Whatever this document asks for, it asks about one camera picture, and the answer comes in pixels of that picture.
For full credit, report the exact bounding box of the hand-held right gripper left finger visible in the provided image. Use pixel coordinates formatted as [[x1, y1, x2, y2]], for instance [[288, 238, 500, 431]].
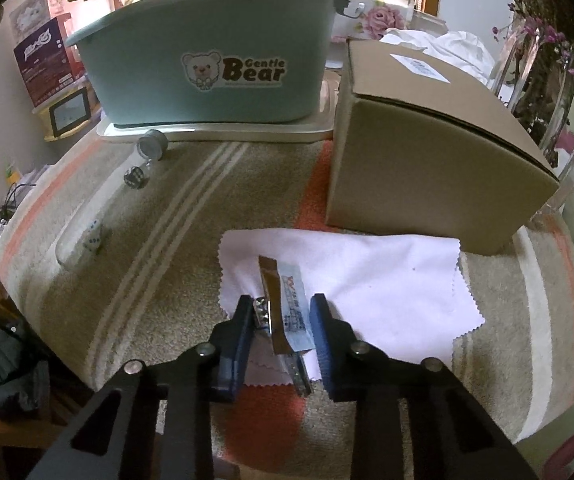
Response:
[[27, 294, 258, 480]]

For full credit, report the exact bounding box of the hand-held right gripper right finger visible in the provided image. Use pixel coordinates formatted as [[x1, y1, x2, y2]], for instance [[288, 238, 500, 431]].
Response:
[[308, 292, 540, 480]]

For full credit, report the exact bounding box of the silver harmonica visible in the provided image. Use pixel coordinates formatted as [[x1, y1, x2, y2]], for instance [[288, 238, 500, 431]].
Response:
[[252, 296, 314, 396]]

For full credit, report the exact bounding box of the blue and brown snack packet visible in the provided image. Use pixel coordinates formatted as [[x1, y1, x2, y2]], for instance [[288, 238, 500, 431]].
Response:
[[258, 255, 315, 356]]

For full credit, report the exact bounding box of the white zigzag-edged cloth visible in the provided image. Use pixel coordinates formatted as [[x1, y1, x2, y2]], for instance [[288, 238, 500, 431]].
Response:
[[217, 228, 485, 386]]

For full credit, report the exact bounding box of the brown cardboard box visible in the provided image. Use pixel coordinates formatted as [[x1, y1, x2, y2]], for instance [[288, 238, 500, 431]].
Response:
[[325, 37, 561, 256]]

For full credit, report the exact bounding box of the teal plastic tub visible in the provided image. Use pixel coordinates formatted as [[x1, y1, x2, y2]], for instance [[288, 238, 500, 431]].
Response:
[[65, 0, 352, 126]]

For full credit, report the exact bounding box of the striped beige table blanket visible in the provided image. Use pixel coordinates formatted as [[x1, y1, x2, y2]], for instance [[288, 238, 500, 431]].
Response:
[[0, 137, 574, 480]]

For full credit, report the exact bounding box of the white die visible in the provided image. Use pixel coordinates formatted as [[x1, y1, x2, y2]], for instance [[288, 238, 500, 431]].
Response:
[[83, 220, 104, 255]]

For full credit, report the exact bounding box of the dark jacket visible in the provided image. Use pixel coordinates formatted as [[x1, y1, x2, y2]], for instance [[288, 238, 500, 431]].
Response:
[[0, 320, 52, 416]]

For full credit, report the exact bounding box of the yellow plastic container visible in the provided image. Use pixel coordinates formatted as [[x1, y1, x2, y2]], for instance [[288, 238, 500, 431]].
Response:
[[32, 80, 102, 142]]

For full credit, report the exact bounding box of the white crumpled garment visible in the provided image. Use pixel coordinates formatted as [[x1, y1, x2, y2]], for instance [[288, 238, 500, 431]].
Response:
[[379, 27, 505, 93]]

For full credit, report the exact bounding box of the rose-print curtain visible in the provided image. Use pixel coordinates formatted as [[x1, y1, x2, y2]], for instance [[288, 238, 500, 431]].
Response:
[[47, 0, 428, 43]]

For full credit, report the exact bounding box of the purple cardboard box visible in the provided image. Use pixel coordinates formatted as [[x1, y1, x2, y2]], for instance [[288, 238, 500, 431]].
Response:
[[13, 16, 85, 108]]

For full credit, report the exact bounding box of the glass vase with pink flowers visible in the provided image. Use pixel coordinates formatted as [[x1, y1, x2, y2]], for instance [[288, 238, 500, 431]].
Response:
[[399, 0, 574, 81]]

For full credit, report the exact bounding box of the white and pink box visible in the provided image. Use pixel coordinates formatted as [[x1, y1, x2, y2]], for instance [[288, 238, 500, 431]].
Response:
[[9, 0, 68, 43]]

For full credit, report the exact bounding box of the black tangled cable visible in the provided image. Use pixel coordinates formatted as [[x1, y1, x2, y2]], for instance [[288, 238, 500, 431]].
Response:
[[0, 182, 38, 223]]

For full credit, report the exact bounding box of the black picture frame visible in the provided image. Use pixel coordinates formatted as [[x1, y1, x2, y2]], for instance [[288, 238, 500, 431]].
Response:
[[49, 86, 92, 138]]

